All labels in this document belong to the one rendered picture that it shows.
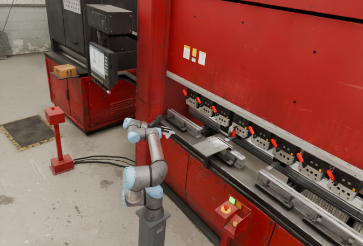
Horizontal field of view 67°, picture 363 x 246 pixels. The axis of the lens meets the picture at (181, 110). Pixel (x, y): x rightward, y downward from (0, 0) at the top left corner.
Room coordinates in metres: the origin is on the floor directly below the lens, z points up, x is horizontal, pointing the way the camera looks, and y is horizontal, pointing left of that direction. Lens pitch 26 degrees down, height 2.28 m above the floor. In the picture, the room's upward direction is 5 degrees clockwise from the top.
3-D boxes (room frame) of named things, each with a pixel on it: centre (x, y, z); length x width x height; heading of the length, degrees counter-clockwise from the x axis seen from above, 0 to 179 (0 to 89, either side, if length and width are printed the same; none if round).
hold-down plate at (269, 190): (1.57, -0.74, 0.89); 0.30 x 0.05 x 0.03; 40
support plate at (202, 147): (1.97, -0.28, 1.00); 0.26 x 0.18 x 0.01; 130
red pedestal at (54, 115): (2.70, 1.42, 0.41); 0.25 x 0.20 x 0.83; 130
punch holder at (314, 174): (1.47, -0.89, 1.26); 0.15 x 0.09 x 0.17; 40
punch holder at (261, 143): (1.78, -0.63, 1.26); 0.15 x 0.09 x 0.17; 40
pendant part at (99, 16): (2.72, 0.78, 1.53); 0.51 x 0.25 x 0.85; 41
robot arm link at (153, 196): (1.40, 0.13, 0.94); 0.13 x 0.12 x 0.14; 105
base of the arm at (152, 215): (1.40, 0.13, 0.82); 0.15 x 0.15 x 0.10
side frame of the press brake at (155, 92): (2.92, 0.11, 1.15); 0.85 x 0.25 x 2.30; 130
